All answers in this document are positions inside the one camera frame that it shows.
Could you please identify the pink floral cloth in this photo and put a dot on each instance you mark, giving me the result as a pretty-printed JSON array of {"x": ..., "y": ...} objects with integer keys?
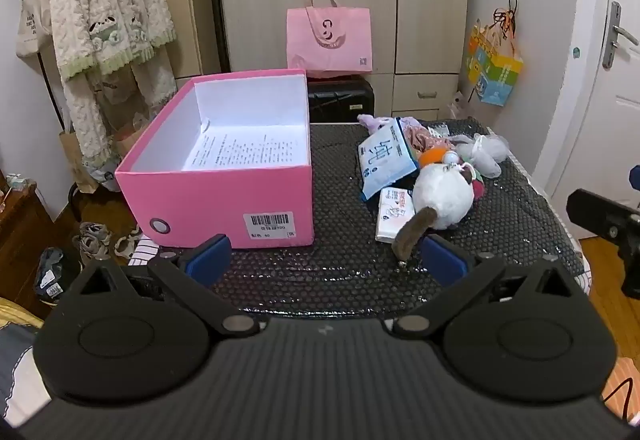
[{"x": 422, "y": 138}]

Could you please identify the blue wet wipes pack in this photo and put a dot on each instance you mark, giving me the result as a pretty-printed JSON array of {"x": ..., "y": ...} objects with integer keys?
[{"x": 385, "y": 160}]

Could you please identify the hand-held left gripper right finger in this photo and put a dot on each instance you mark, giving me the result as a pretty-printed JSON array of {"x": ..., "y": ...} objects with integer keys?
[{"x": 442, "y": 265}]

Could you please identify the brown paper bag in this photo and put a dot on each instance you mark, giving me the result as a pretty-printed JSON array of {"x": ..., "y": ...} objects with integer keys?
[{"x": 70, "y": 155}]

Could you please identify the small white tissue pack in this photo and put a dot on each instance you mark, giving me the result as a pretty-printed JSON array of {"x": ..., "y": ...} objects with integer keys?
[{"x": 392, "y": 215}]

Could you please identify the grey white cloth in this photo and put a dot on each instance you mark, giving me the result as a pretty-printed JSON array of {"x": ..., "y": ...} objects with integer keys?
[{"x": 17, "y": 370}]

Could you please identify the white striped cloth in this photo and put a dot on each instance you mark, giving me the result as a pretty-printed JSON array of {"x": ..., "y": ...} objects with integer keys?
[{"x": 145, "y": 250}]

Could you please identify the white plush cat toy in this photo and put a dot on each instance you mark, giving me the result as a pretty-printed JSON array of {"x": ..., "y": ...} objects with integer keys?
[{"x": 440, "y": 200}]

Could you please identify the black clothes rack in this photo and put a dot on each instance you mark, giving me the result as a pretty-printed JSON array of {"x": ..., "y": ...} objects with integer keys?
[{"x": 52, "y": 85}]

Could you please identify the black mesh table cover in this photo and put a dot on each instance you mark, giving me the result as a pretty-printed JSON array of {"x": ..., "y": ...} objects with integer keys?
[{"x": 350, "y": 220}]

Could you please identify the printed paper sheet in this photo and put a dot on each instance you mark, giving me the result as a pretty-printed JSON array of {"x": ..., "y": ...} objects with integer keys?
[{"x": 250, "y": 150}]

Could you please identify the white door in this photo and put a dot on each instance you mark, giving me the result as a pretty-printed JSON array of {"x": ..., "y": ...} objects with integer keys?
[{"x": 600, "y": 120}]

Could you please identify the yellow blanket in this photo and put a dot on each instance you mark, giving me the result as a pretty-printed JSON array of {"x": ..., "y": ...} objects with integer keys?
[{"x": 17, "y": 312}]

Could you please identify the dark plastic bag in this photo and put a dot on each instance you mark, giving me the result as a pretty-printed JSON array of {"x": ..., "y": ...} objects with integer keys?
[{"x": 55, "y": 275}]

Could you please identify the beige sandal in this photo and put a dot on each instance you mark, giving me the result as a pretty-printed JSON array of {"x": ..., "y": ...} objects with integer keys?
[
  {"x": 127, "y": 242},
  {"x": 92, "y": 240}
]

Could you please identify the beige canvas tote bag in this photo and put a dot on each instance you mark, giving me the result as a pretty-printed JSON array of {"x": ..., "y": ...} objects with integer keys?
[{"x": 32, "y": 30}]

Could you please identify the pink tote bag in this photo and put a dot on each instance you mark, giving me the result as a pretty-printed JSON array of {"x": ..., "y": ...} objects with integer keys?
[{"x": 327, "y": 45}]

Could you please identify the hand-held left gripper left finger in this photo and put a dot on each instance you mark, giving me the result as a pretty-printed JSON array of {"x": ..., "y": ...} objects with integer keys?
[{"x": 207, "y": 262}]

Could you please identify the purple plush toy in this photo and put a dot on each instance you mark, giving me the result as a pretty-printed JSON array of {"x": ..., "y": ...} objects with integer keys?
[{"x": 372, "y": 122}]

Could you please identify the black suitcase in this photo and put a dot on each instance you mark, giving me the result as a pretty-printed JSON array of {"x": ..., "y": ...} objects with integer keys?
[{"x": 340, "y": 100}]

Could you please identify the orange plush ball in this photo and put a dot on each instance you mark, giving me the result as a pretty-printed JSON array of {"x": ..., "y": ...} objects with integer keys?
[{"x": 432, "y": 156}]

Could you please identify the colourful paper bag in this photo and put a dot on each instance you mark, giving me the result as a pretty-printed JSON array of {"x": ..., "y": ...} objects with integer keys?
[{"x": 492, "y": 70}]

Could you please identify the pink cardboard box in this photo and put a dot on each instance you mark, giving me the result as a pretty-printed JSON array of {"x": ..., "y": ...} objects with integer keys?
[{"x": 215, "y": 200}]

